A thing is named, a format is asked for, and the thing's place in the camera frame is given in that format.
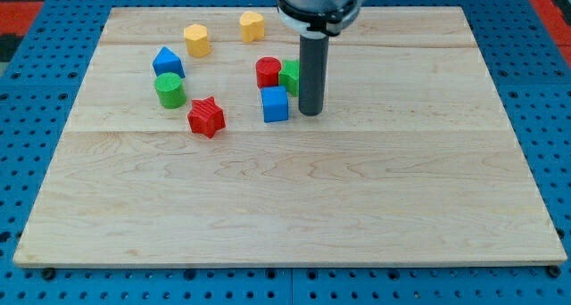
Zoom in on gray cylindrical pusher rod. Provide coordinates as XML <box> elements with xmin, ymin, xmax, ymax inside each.
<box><xmin>298</xmin><ymin>36</ymin><xmax>329</xmax><ymax>116</ymax></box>

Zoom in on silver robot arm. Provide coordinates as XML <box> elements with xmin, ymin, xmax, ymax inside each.
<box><xmin>277</xmin><ymin>0</ymin><xmax>367</xmax><ymax>116</ymax></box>

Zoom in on green star block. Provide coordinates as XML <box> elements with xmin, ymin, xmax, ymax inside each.
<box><xmin>278</xmin><ymin>60</ymin><xmax>299</xmax><ymax>97</ymax></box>

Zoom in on red star block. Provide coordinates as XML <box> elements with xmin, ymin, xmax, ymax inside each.
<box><xmin>187</xmin><ymin>96</ymin><xmax>226</xmax><ymax>138</ymax></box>

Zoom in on red cylinder block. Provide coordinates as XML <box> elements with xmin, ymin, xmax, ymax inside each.
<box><xmin>255</xmin><ymin>57</ymin><xmax>282</xmax><ymax>88</ymax></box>

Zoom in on blue cube block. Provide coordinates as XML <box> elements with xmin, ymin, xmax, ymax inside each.
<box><xmin>261</xmin><ymin>86</ymin><xmax>289</xmax><ymax>123</ymax></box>

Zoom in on yellow heart block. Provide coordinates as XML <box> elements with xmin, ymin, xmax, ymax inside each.
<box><xmin>239</xmin><ymin>11</ymin><xmax>265</xmax><ymax>43</ymax></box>

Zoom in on yellow hexagon block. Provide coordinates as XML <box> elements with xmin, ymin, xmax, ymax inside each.
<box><xmin>183</xmin><ymin>24</ymin><xmax>211</xmax><ymax>57</ymax></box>

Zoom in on blue triangular block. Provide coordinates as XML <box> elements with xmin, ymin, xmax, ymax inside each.
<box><xmin>153</xmin><ymin>46</ymin><xmax>186</xmax><ymax>78</ymax></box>

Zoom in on green cylinder block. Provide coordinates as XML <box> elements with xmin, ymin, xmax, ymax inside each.
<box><xmin>154</xmin><ymin>72</ymin><xmax>186</xmax><ymax>109</ymax></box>

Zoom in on wooden board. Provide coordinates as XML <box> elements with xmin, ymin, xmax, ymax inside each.
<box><xmin>13</xmin><ymin>7</ymin><xmax>567</xmax><ymax>268</ymax></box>

